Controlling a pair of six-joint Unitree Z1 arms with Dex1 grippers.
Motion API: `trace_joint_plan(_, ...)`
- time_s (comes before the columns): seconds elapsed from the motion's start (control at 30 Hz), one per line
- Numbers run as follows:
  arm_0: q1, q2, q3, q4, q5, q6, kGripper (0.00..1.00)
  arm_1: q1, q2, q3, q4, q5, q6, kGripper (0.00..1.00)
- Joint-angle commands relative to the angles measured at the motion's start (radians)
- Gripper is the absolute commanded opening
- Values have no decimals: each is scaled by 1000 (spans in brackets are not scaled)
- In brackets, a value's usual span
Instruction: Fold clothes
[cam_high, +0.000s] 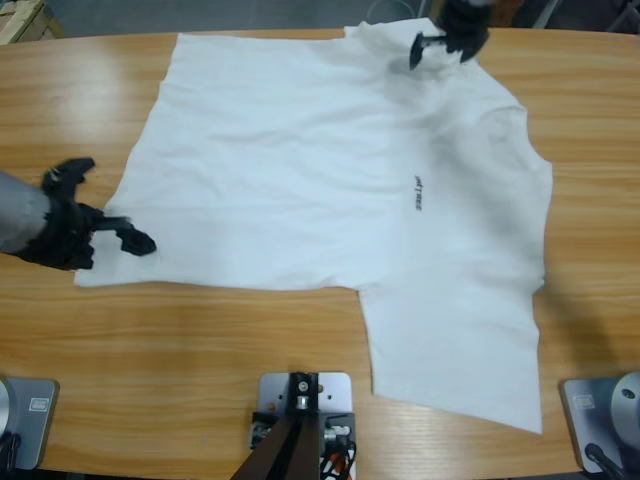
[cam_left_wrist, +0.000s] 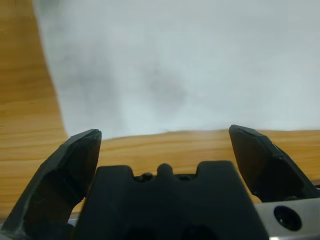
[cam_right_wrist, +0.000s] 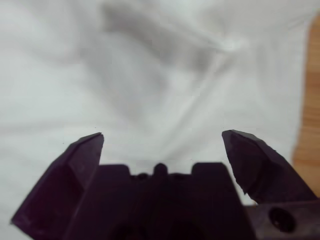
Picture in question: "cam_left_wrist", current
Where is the white t-shirt with black print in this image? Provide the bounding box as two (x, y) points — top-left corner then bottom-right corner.
(32, 0), (320, 141)

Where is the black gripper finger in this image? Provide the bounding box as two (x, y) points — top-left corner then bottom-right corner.
(228, 124), (320, 204)
(0, 129), (102, 240)

